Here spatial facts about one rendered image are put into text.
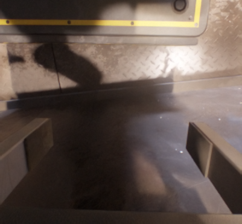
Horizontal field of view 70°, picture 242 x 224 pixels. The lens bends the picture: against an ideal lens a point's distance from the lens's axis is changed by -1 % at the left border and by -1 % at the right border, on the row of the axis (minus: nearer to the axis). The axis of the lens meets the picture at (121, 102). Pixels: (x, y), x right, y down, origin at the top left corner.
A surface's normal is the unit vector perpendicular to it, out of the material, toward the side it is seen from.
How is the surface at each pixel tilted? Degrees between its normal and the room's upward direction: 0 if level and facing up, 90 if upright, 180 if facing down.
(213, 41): 0
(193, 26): 0
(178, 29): 0
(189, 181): 90
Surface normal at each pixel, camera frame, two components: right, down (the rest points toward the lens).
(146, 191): -0.11, -0.96
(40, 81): -0.03, 0.26
